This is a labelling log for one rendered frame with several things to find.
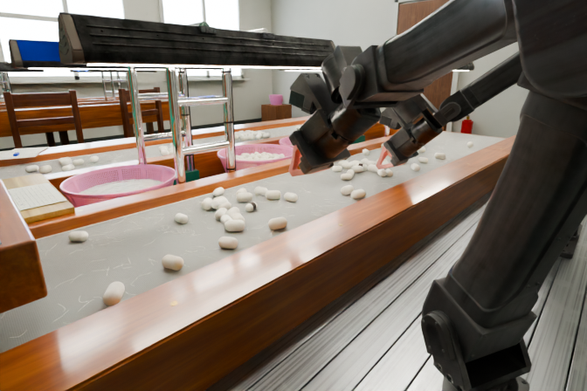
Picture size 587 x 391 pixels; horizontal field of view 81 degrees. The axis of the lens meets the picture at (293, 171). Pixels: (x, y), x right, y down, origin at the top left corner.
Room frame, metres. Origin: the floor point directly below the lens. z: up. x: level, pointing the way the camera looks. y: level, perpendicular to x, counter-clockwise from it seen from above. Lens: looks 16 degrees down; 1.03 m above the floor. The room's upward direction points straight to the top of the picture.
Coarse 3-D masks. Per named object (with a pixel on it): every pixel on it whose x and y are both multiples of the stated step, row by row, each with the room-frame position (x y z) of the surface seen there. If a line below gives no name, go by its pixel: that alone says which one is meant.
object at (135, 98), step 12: (132, 72) 0.99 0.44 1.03; (180, 72) 1.09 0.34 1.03; (132, 84) 0.99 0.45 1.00; (180, 84) 1.09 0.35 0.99; (132, 96) 0.99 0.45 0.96; (144, 96) 1.01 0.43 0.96; (156, 96) 1.03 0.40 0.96; (180, 96) 1.09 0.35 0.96; (132, 108) 0.99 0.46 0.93; (144, 144) 1.00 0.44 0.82; (192, 144) 1.11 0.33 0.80; (144, 156) 0.99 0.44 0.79; (192, 156) 1.10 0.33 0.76; (144, 168) 0.99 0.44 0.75; (192, 168) 1.10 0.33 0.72; (192, 180) 1.09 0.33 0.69
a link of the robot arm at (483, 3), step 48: (480, 0) 0.30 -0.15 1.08; (528, 0) 0.24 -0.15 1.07; (576, 0) 0.21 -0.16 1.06; (384, 48) 0.41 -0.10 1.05; (432, 48) 0.34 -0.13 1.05; (480, 48) 0.31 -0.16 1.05; (528, 48) 0.23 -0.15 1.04; (576, 48) 0.20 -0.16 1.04; (384, 96) 0.43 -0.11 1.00; (576, 96) 0.20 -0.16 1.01
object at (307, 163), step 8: (328, 120) 0.52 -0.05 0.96; (296, 136) 0.53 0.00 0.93; (328, 136) 0.51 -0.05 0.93; (336, 136) 0.51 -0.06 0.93; (296, 144) 0.52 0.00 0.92; (304, 144) 0.53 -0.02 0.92; (320, 144) 0.52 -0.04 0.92; (328, 144) 0.51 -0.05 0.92; (336, 144) 0.51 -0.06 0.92; (344, 144) 0.51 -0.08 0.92; (304, 152) 0.52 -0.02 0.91; (312, 152) 0.53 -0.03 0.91; (320, 152) 0.53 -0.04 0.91; (328, 152) 0.52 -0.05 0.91; (336, 152) 0.52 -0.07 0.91; (344, 152) 0.57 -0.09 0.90; (304, 160) 0.51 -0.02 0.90; (312, 160) 0.51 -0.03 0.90; (320, 160) 0.52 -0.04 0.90; (328, 160) 0.53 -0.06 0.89; (336, 160) 0.55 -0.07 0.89
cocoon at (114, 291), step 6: (114, 282) 0.40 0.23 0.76; (120, 282) 0.40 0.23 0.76; (108, 288) 0.38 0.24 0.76; (114, 288) 0.38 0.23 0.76; (120, 288) 0.39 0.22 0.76; (108, 294) 0.37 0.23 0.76; (114, 294) 0.38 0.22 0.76; (120, 294) 0.38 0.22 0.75; (108, 300) 0.37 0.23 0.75; (114, 300) 0.37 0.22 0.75; (120, 300) 0.38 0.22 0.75
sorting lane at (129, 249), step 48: (432, 144) 1.42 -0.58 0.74; (480, 144) 1.42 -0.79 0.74; (336, 192) 0.81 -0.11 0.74; (48, 240) 0.56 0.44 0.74; (96, 240) 0.56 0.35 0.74; (144, 240) 0.56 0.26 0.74; (192, 240) 0.56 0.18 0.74; (240, 240) 0.56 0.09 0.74; (48, 288) 0.41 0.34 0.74; (96, 288) 0.41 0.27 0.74; (144, 288) 0.41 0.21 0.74; (0, 336) 0.32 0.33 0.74
